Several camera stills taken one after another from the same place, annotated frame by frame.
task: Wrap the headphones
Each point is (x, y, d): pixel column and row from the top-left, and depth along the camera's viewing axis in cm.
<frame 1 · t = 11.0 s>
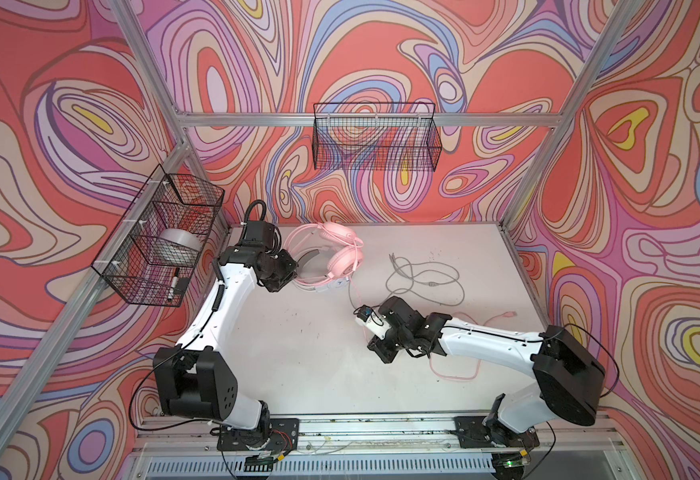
left hand: (301, 268, 83), fingers closed
right hand: (375, 351, 83), fingers closed
pink headphones: (346, 251, 75), point 31 cm above the table
white headphones: (331, 284, 98), point 6 cm above the table

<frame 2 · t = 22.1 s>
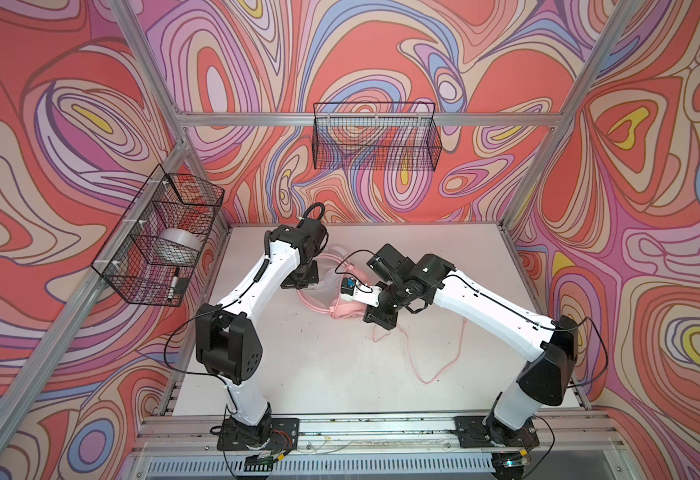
left hand: (304, 282, 85), fingers closed
right hand: (373, 321, 74), fingers closed
pink headphones: (324, 299, 82), point 16 cm above the table
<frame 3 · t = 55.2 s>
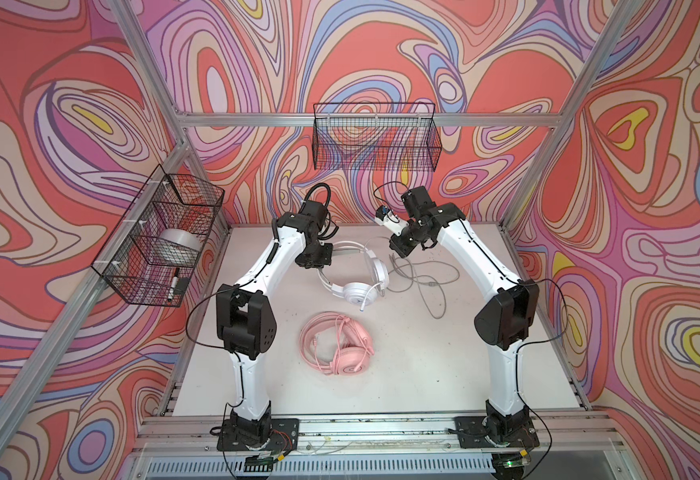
left hand: (327, 261, 90), fingers closed
right hand: (398, 248, 89), fingers closed
pink headphones: (353, 352, 80), point 9 cm above the table
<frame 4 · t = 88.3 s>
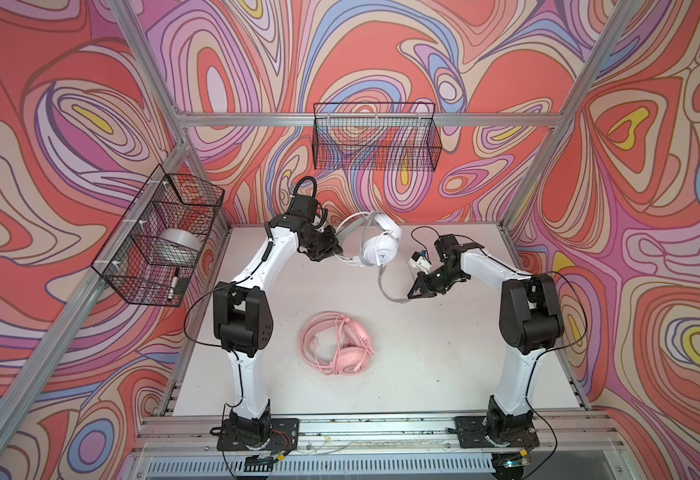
left hand: (346, 245, 89), fingers closed
right hand: (414, 300, 92), fingers closed
white headphones: (380, 240, 76), point 32 cm above the table
the other named things where they were.

